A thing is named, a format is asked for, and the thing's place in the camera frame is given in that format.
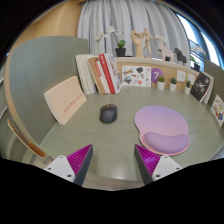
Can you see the window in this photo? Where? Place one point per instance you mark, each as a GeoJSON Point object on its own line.
{"type": "Point", "coordinates": [200, 36]}

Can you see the round purple number sticker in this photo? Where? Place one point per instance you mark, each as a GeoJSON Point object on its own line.
{"type": "Point", "coordinates": [157, 75]}

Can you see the grey curtain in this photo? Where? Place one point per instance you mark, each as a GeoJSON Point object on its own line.
{"type": "Point", "coordinates": [133, 16]}

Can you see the white orchid in black pot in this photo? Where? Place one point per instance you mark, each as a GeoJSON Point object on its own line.
{"type": "Point", "coordinates": [120, 51]}
{"type": "Point", "coordinates": [196, 66]}
{"type": "Point", "coordinates": [160, 39]}

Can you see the small plant in white pot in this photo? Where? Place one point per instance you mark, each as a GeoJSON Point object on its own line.
{"type": "Point", "coordinates": [187, 89]}
{"type": "Point", "coordinates": [172, 86]}
{"type": "Point", "coordinates": [161, 85]}

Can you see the tan brown book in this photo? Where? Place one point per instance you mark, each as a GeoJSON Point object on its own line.
{"type": "Point", "coordinates": [95, 75]}

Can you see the black magazine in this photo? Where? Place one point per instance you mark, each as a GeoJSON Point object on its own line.
{"type": "Point", "coordinates": [200, 86]}

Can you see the black wooden horse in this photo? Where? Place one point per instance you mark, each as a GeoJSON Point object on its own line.
{"type": "Point", "coordinates": [180, 55]}

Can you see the thick white book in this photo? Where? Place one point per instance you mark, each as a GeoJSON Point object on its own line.
{"type": "Point", "coordinates": [83, 73]}

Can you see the black computer mouse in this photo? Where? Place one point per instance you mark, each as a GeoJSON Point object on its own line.
{"type": "Point", "coordinates": [108, 114]}

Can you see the wooden hand model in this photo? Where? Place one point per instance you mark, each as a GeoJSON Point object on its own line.
{"type": "Point", "coordinates": [138, 43]}

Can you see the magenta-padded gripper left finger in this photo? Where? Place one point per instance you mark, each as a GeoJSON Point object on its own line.
{"type": "Point", "coordinates": [63, 166]}

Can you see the white sticker sheet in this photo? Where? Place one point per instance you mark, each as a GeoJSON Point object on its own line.
{"type": "Point", "coordinates": [136, 76]}

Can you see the beige book with red lettering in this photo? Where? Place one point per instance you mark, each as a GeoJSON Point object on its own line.
{"type": "Point", "coordinates": [65, 100]}

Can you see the light wooden desk ledge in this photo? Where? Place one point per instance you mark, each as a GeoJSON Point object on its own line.
{"type": "Point", "coordinates": [170, 68]}

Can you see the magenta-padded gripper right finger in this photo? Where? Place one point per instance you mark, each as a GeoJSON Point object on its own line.
{"type": "Point", "coordinates": [163, 166]}

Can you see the pink wooden horse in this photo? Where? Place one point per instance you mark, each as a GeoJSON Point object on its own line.
{"type": "Point", "coordinates": [165, 51]}

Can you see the white wall socket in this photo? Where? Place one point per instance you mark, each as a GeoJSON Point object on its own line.
{"type": "Point", "coordinates": [191, 78]}
{"type": "Point", "coordinates": [181, 76]}

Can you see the lavender mouse pad with wrist rest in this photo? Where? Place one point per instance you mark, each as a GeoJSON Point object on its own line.
{"type": "Point", "coordinates": [161, 125]}

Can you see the white book with red spine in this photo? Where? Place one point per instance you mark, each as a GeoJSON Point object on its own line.
{"type": "Point", "coordinates": [102, 78]}

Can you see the colourful sticker card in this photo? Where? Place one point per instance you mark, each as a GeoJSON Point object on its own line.
{"type": "Point", "coordinates": [218, 110]}

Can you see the wooden artist mannequin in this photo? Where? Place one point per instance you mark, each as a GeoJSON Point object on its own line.
{"type": "Point", "coordinates": [147, 38]}

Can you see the tall red book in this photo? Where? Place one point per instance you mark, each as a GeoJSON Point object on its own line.
{"type": "Point", "coordinates": [107, 73]}

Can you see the green desk partition panel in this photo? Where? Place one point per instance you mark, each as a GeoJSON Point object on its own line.
{"type": "Point", "coordinates": [215, 71]}
{"type": "Point", "coordinates": [36, 66]}

